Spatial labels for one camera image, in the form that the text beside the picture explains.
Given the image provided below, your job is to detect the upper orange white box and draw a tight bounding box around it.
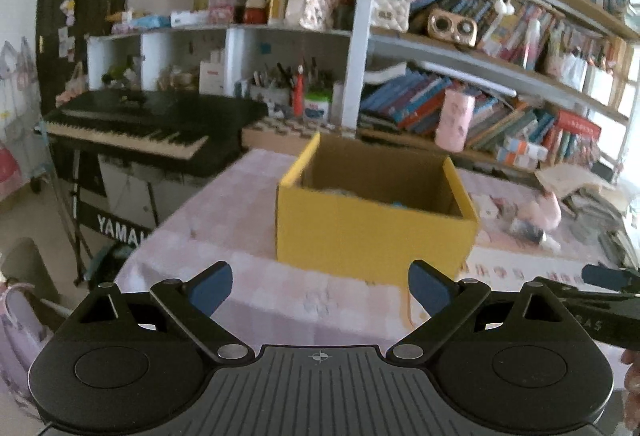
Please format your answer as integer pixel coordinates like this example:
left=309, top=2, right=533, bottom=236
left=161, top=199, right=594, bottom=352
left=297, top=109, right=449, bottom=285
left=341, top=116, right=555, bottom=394
left=503, top=137, right=548, bottom=161

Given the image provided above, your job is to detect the red pen bottle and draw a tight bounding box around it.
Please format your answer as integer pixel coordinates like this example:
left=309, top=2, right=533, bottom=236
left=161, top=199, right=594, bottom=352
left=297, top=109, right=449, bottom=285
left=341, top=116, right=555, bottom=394
left=292, top=64, right=306, bottom=118

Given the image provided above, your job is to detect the red thick book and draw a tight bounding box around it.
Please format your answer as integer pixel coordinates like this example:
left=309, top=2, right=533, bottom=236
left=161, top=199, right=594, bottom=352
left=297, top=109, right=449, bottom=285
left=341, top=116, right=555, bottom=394
left=555, top=110, right=601, bottom=141

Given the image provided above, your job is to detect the lower orange white box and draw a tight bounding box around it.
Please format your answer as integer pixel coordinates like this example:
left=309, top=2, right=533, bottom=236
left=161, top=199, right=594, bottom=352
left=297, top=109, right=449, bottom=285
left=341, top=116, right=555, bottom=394
left=496, top=147, right=539, bottom=170

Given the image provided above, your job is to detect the pink checked tablecloth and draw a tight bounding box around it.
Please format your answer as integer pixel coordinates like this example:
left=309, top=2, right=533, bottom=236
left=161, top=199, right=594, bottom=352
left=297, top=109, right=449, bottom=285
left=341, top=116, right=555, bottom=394
left=114, top=148, right=640, bottom=347

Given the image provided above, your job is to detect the orange white box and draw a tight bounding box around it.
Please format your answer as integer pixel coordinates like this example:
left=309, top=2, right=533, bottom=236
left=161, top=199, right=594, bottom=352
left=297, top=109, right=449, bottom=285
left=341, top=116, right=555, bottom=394
left=496, top=147, right=539, bottom=170
left=503, top=137, right=548, bottom=161

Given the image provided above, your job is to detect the pink cylindrical cup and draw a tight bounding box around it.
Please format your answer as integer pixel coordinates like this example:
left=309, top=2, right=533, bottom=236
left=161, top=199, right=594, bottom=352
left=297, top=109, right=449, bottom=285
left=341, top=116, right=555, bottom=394
left=435, top=89, right=475, bottom=152

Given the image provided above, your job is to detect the person hand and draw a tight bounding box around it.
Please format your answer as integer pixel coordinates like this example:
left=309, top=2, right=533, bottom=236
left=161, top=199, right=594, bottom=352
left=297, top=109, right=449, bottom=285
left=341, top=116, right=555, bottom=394
left=620, top=349, right=640, bottom=430

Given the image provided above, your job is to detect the wooden chessboard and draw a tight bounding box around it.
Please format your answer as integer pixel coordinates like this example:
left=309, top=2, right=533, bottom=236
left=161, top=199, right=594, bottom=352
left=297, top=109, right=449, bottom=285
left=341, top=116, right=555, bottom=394
left=241, top=116, right=340, bottom=156

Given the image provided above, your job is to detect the white bookshelf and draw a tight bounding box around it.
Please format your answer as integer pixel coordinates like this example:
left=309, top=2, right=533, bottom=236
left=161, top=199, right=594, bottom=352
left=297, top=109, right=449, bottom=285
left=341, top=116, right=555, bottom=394
left=84, top=0, right=640, bottom=197

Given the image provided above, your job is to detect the pile of papers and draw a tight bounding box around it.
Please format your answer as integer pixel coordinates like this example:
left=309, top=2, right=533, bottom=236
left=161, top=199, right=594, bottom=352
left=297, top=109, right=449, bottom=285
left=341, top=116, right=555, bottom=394
left=535, top=163, right=639, bottom=270

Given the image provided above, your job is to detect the pink plush toy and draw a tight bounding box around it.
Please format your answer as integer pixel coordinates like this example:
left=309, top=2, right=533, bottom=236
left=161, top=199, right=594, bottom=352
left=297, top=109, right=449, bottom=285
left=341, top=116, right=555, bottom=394
left=516, top=191, right=562, bottom=232

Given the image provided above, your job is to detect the black electronic keyboard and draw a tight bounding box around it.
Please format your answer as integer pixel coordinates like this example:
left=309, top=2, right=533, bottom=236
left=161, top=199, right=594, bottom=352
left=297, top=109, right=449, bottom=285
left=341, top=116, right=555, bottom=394
left=40, top=89, right=268, bottom=178

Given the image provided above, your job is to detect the large white charger block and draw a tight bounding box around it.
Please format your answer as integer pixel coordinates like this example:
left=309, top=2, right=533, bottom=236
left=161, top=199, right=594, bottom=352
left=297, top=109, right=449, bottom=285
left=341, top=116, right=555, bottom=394
left=471, top=193, right=500, bottom=219

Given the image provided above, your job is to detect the white quilted handbag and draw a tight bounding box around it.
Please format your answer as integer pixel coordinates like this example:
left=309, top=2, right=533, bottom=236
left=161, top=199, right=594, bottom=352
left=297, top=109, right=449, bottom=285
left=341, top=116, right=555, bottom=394
left=370, top=0, right=410, bottom=33

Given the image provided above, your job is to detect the yellow cardboard box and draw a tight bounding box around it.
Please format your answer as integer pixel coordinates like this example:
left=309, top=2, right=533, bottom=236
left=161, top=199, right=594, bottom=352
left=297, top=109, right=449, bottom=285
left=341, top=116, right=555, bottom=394
left=276, top=134, right=480, bottom=286

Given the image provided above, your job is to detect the gold retro radio speaker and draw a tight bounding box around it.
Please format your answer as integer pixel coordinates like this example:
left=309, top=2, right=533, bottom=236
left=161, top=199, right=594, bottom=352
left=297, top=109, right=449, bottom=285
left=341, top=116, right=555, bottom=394
left=427, top=9, right=478, bottom=48

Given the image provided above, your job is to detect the green lid jar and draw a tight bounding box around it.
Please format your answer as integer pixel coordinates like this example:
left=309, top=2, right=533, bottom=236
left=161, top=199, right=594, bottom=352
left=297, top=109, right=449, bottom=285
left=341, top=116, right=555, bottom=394
left=304, top=90, right=332, bottom=123

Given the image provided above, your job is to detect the white floral figurine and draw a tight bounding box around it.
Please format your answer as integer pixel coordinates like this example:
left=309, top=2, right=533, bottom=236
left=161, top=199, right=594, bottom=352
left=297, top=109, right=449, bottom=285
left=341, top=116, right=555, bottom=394
left=285, top=0, right=337, bottom=32

